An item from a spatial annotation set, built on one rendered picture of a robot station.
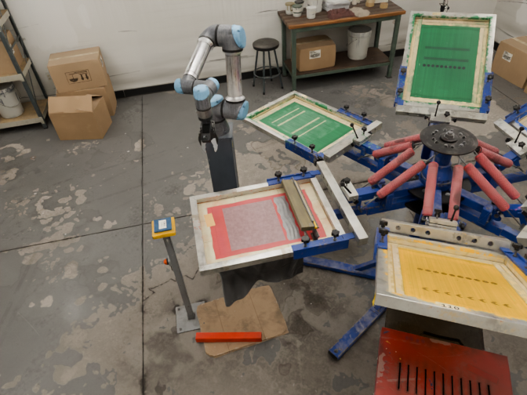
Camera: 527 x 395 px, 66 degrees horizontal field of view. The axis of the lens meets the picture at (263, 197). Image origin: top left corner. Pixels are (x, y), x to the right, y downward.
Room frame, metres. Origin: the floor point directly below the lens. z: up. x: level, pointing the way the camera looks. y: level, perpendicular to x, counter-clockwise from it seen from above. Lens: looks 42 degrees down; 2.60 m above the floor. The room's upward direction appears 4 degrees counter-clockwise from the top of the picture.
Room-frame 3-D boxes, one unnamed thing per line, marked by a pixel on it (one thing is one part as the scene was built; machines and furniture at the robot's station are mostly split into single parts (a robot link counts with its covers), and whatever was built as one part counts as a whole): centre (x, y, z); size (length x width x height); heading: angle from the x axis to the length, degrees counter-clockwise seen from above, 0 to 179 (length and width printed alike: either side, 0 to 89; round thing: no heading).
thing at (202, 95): (1.80, 0.26, 1.66); 0.09 x 0.08 x 0.11; 162
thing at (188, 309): (1.65, 0.59, 0.48); 0.22 x 0.22 x 0.96; 10
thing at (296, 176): (1.95, -0.18, 0.98); 0.30 x 0.05 x 0.07; 100
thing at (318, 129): (2.51, -0.45, 1.05); 1.08 x 0.61 x 0.23; 40
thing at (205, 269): (1.63, 0.01, 0.97); 0.79 x 0.58 x 0.04; 100
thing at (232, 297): (1.42, 0.03, 0.74); 0.46 x 0.04 x 0.42; 100
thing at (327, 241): (1.40, -0.28, 0.98); 0.30 x 0.05 x 0.07; 100
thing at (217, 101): (2.23, 0.25, 1.37); 0.13 x 0.12 x 0.14; 72
